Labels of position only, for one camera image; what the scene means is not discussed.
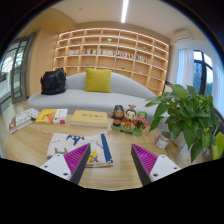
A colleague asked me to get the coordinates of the wooden shelf unit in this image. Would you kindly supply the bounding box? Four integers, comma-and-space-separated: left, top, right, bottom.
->
52, 27, 170, 97

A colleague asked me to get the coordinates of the plain yellow book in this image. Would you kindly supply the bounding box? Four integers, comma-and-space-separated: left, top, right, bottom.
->
70, 109, 110, 129

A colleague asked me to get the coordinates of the black bag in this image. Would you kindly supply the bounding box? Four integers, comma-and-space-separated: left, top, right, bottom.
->
40, 67, 67, 96

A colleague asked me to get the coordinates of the yellow cushion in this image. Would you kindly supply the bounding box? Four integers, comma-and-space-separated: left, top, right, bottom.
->
84, 68, 113, 94

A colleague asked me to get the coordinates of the white air conditioner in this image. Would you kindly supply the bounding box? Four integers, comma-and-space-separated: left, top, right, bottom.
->
173, 29, 194, 44

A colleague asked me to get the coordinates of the dark-framed window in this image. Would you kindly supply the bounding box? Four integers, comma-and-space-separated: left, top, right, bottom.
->
193, 49, 214, 98

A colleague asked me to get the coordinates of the white towel with colourful print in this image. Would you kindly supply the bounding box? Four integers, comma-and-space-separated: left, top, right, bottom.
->
46, 132, 114, 168

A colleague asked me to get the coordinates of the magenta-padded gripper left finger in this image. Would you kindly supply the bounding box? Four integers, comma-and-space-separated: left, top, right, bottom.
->
39, 143, 92, 185

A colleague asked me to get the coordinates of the red and white book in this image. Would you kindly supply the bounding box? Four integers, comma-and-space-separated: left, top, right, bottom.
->
8, 107, 41, 134

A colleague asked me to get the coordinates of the colourful figurine set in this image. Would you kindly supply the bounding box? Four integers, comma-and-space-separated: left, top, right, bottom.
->
109, 104, 151, 137

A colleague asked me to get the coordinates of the light grey curved sofa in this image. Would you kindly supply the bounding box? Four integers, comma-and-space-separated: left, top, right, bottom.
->
27, 71, 168, 118

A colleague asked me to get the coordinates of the green potted plant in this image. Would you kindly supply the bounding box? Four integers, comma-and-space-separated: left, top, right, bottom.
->
144, 83, 221, 164

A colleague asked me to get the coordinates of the yellow and orange book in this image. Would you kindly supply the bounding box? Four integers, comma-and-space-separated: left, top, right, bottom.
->
35, 108, 69, 125

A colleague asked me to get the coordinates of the grey-framed glass door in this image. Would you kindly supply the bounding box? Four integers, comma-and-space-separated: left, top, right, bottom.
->
0, 33, 36, 111

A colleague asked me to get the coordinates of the long ceiling light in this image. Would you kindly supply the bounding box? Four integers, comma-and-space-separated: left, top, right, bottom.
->
120, 0, 130, 24

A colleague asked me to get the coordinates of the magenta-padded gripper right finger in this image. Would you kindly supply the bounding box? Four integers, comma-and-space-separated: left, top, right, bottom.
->
130, 143, 182, 186

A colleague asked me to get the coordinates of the white sheer curtain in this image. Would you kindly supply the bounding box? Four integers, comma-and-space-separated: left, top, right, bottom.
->
174, 48, 195, 89

